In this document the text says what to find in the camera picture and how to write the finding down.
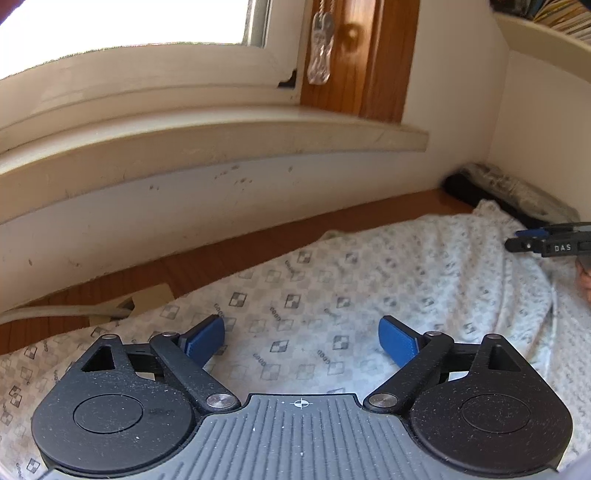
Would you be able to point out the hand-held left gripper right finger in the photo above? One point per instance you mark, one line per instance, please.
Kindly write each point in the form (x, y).
(397, 340)

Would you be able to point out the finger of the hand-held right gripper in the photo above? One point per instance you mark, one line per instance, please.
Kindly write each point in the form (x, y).
(524, 245)
(531, 233)

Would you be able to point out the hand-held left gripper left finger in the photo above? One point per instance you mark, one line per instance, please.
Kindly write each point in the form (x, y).
(205, 339)

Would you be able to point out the white grey patterned garment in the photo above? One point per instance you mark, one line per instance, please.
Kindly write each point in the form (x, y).
(323, 286)

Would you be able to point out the person's right hand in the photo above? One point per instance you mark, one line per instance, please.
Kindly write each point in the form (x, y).
(586, 284)

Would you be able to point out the beige window sill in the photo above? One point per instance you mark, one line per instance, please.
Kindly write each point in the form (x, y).
(207, 143)

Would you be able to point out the stack of books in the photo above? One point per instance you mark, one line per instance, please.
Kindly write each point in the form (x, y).
(558, 16)

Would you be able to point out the bright window pane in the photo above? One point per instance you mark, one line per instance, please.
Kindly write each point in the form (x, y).
(129, 27)

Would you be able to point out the beige wall shelf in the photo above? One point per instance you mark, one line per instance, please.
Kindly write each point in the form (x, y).
(545, 50)

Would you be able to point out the wooden window frame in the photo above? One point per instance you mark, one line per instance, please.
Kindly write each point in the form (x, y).
(369, 60)

